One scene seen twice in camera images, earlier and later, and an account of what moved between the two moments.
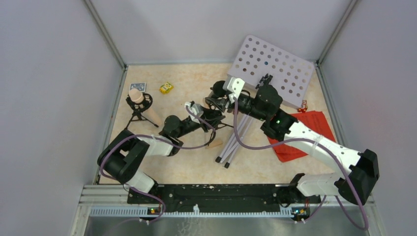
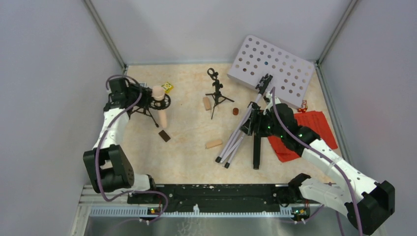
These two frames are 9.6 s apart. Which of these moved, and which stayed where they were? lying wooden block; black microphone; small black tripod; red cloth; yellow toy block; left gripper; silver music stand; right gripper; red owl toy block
Moved: right gripper; small black tripod; left gripper; black microphone
Stayed: red owl toy block; yellow toy block; silver music stand; lying wooden block; red cloth
